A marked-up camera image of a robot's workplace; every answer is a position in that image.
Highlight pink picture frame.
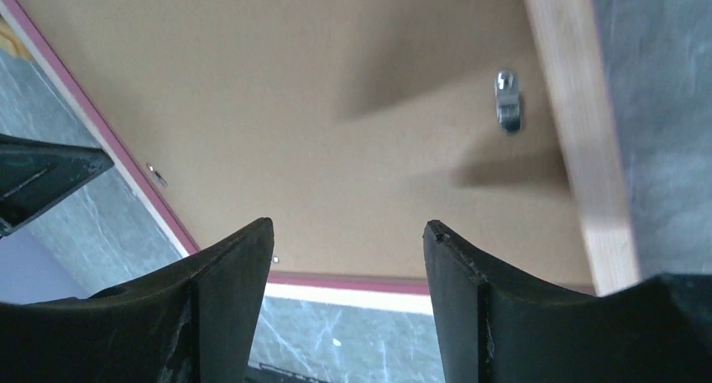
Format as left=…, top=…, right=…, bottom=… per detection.
left=0, top=0, right=641, bottom=317

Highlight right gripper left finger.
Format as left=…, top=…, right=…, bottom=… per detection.
left=1, top=218, right=274, bottom=382

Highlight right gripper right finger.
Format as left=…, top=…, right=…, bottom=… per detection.
left=423, top=220, right=711, bottom=382

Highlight brown backing board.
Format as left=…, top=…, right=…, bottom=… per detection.
left=5, top=0, right=594, bottom=287

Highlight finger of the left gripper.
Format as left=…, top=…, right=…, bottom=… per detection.
left=1, top=134, right=113, bottom=237

